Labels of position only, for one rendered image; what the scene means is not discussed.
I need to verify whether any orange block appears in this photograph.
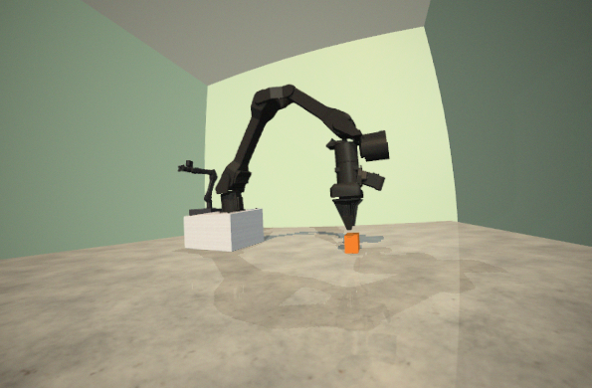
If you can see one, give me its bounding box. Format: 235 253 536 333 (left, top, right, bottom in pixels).
344 233 360 254

